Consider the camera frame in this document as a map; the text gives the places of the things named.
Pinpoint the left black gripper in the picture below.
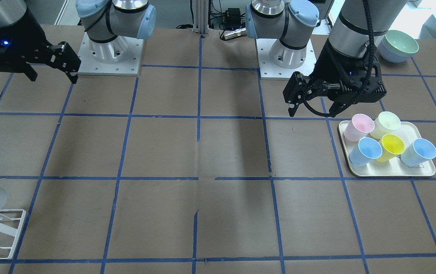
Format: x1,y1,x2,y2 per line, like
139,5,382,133
283,39,387,117

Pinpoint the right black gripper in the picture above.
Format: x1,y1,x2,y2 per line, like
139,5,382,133
0,15,82,84

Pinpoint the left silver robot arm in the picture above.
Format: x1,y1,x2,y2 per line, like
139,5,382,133
245,0,406,117

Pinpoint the pink plastic cup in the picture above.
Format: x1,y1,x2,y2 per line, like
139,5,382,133
344,114,375,142

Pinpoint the cream plastic cup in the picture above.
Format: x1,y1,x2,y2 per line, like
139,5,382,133
369,111,402,139

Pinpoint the yellow plastic cup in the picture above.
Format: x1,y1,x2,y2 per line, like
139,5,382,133
376,134,406,162

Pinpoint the light blue plastic cup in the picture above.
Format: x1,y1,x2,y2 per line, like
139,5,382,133
400,138,436,167

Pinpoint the blue bowl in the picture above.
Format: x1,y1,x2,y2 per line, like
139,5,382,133
379,39,419,64

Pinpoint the green bowl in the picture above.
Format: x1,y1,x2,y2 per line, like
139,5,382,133
382,30,419,57

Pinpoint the cream plastic tray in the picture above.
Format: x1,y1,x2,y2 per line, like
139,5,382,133
337,120,436,177

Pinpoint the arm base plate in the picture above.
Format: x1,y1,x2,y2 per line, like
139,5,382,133
77,34,146,76
256,38,317,80

